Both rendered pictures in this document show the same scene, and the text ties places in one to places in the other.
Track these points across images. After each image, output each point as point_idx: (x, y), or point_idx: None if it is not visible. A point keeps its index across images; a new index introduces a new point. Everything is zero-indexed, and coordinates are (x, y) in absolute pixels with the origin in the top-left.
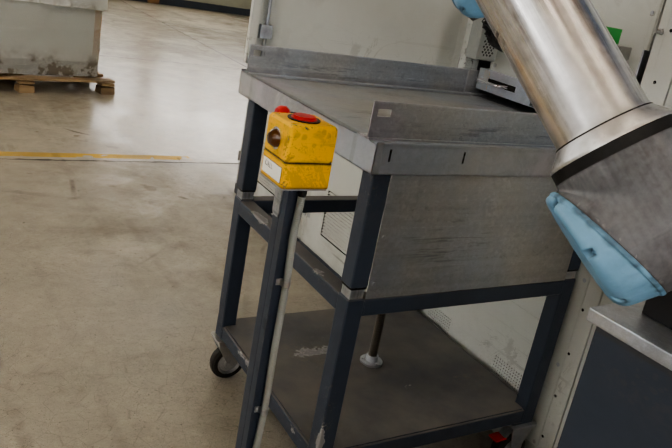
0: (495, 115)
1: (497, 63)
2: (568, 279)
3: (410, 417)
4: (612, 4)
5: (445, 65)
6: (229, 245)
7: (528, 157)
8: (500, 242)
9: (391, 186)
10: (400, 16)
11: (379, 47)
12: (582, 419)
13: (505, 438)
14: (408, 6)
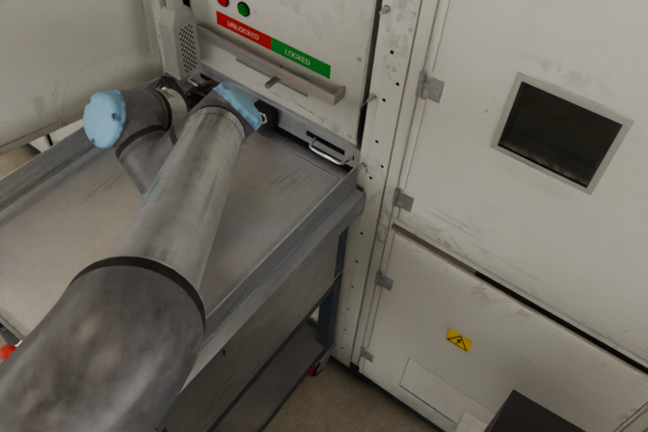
0: (238, 289)
1: (203, 57)
2: (336, 279)
3: (243, 418)
4: (313, 36)
5: (147, 59)
6: None
7: (281, 288)
8: (276, 328)
9: None
10: (72, 45)
11: (65, 85)
12: None
13: (316, 366)
14: (76, 31)
